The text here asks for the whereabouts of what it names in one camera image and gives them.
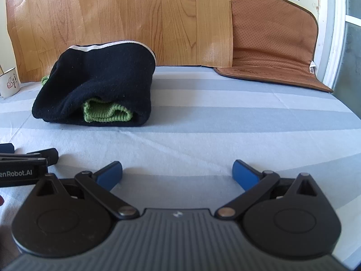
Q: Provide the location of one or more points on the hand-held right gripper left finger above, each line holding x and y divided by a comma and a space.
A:
108, 172

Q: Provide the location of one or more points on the wood pattern vinyl sheet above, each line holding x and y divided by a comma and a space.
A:
127, 19

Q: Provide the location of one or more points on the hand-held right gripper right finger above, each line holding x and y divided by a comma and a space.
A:
245, 174

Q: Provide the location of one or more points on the white window frame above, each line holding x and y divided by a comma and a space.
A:
337, 34

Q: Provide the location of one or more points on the navy and green knit sweater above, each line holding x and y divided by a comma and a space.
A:
112, 82

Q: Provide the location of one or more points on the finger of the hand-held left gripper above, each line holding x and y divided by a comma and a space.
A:
6, 148
46, 156

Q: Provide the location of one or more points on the white printed mug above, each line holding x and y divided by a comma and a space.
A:
9, 84

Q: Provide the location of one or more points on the brown perforated seat mat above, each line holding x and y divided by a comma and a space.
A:
270, 39

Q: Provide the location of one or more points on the striped blue bed sheet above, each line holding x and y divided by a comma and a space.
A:
211, 124

